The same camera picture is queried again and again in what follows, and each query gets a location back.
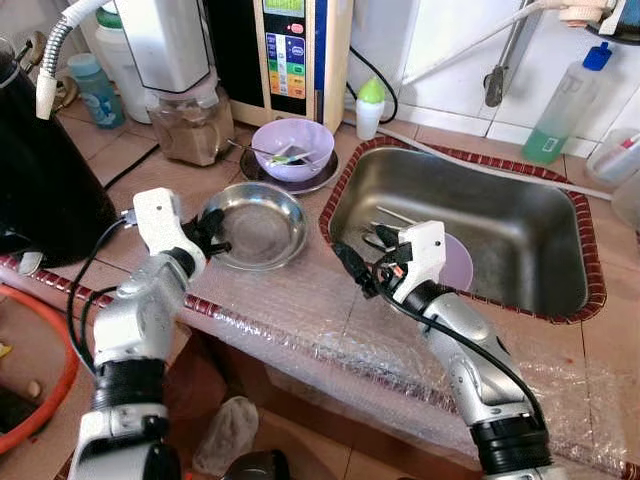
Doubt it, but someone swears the round steel plate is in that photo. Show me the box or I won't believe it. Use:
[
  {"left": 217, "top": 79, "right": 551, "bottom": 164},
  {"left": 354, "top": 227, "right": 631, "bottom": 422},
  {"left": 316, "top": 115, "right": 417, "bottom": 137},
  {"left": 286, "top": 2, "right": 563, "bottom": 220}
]
[
  {"left": 240, "top": 148, "right": 341, "bottom": 196},
  {"left": 205, "top": 182, "right": 309, "bottom": 271}
]

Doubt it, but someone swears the purple plastic bowl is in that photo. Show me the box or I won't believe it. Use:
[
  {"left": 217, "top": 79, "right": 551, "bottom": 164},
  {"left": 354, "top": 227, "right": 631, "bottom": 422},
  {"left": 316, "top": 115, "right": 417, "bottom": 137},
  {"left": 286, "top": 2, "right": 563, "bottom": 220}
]
[
  {"left": 251, "top": 119, "right": 336, "bottom": 183},
  {"left": 440, "top": 232, "right": 476, "bottom": 293}
]

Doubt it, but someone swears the black round kitchen appliance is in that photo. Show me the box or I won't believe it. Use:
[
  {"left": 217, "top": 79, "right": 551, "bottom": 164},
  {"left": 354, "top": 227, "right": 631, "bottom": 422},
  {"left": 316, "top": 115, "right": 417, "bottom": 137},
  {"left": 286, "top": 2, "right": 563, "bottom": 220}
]
[{"left": 0, "top": 40, "right": 119, "bottom": 269}]

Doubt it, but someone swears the metal spoon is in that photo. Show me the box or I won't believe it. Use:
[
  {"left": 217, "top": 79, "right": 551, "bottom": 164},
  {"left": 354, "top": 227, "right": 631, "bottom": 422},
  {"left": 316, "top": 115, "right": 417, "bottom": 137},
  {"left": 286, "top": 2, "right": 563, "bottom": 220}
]
[{"left": 228, "top": 140, "right": 301, "bottom": 163}]

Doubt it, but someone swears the clear bubble wrap sheet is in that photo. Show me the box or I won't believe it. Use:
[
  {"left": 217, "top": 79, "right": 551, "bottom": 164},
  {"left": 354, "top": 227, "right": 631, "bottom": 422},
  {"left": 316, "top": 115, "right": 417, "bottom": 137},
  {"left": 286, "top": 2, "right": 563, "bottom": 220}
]
[{"left": 175, "top": 255, "right": 626, "bottom": 471}]

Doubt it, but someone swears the small white bottle green cap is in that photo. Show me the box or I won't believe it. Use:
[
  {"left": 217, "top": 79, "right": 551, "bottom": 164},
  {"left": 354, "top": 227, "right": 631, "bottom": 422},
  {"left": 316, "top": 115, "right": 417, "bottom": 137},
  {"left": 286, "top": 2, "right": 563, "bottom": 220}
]
[{"left": 355, "top": 77, "right": 387, "bottom": 141}]

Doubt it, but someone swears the stainless steel sink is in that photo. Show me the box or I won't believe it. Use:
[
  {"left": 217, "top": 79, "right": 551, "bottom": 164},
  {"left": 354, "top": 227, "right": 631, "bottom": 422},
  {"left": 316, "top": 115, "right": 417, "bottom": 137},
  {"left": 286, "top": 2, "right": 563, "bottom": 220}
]
[{"left": 328, "top": 147, "right": 589, "bottom": 316}]

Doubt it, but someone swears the thin white counter pipe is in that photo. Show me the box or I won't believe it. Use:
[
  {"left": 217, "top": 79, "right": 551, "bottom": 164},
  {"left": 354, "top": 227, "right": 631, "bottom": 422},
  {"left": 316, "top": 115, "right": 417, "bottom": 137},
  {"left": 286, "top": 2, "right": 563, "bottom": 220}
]
[{"left": 385, "top": 125, "right": 616, "bottom": 201}]

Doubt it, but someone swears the small teal bottle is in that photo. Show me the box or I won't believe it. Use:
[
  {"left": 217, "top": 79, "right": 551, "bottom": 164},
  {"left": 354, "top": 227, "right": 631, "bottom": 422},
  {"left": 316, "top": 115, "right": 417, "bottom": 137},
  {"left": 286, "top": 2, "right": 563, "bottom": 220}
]
[{"left": 68, "top": 53, "right": 126, "bottom": 129}]

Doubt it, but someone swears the beige water ionizer with panel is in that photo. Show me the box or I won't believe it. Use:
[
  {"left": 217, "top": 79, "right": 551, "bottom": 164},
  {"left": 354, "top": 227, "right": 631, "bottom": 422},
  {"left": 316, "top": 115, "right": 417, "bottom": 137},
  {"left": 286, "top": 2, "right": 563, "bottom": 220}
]
[{"left": 205, "top": 0, "right": 353, "bottom": 131}]

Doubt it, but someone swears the clear plastic container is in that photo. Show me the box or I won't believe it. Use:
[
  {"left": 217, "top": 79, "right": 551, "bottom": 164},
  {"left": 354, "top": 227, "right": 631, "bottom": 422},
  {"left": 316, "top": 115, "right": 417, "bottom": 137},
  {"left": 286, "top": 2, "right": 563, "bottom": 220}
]
[{"left": 610, "top": 170, "right": 640, "bottom": 233}]

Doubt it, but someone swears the white blender with glass jar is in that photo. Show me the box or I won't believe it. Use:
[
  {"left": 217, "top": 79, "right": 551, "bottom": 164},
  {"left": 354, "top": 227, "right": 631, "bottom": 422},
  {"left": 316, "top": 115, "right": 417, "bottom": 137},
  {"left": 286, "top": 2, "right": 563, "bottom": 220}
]
[{"left": 113, "top": 0, "right": 236, "bottom": 168}]

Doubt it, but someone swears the white plastic jug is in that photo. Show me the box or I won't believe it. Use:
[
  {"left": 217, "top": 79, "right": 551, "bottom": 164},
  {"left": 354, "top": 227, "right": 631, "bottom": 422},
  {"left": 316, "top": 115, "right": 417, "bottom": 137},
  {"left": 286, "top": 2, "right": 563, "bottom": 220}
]
[{"left": 92, "top": 8, "right": 161, "bottom": 126}]

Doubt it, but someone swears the orange plastic basin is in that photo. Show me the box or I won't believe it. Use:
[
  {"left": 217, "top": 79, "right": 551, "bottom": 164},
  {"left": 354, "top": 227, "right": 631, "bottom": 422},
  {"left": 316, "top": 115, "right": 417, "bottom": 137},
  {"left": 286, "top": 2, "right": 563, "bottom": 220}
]
[{"left": 0, "top": 285, "right": 81, "bottom": 456}]

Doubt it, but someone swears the white toothpaste tube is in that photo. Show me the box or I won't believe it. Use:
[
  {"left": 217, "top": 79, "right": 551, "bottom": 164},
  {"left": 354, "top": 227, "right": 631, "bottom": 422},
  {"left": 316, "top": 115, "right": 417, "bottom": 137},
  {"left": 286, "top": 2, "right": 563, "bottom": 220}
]
[{"left": 600, "top": 125, "right": 640, "bottom": 151}]

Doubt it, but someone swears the small clear plastic cup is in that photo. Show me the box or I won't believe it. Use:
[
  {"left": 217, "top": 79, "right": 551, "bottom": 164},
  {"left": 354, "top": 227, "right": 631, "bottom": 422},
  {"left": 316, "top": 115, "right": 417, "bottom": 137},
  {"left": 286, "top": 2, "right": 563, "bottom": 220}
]
[{"left": 585, "top": 128, "right": 640, "bottom": 186}]

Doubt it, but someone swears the green soap bottle blue cap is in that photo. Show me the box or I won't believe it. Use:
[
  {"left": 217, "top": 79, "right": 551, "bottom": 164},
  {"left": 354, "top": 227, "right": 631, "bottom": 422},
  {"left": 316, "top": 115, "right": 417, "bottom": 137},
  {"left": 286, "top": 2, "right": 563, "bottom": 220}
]
[{"left": 520, "top": 42, "right": 613, "bottom": 166}]

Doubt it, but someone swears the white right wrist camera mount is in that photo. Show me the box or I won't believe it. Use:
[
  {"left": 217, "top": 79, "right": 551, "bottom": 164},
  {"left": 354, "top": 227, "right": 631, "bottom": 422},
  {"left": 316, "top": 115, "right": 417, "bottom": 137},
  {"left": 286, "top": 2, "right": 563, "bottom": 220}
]
[{"left": 390, "top": 220, "right": 447, "bottom": 303}]

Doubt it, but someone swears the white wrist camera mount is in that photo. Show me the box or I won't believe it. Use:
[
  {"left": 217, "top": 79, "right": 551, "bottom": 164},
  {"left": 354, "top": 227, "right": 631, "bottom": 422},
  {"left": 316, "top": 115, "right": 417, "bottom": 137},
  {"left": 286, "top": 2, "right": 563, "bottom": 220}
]
[
  {"left": 132, "top": 187, "right": 209, "bottom": 263},
  {"left": 390, "top": 220, "right": 447, "bottom": 303}
]

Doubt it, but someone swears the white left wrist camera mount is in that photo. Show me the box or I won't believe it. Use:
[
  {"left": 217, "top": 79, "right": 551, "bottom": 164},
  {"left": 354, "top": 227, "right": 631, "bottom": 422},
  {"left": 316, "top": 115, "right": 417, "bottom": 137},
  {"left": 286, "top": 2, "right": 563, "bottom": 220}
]
[{"left": 132, "top": 187, "right": 209, "bottom": 263}]

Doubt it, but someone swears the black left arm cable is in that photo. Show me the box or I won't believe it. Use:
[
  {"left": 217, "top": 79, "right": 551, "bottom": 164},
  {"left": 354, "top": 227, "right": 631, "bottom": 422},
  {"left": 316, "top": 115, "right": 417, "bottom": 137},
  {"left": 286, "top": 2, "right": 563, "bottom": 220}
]
[{"left": 65, "top": 218, "right": 141, "bottom": 371}]

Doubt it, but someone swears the metal wall faucet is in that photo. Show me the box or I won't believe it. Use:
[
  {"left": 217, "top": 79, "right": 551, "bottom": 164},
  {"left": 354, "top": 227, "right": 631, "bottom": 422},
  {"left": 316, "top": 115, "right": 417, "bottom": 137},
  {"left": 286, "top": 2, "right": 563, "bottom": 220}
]
[{"left": 483, "top": 10, "right": 536, "bottom": 108}]

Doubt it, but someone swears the silver flexible hose white tip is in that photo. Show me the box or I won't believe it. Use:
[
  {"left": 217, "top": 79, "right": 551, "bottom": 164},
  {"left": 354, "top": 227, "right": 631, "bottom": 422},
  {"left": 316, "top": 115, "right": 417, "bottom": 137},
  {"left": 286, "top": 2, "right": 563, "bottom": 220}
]
[{"left": 35, "top": 0, "right": 111, "bottom": 121}]

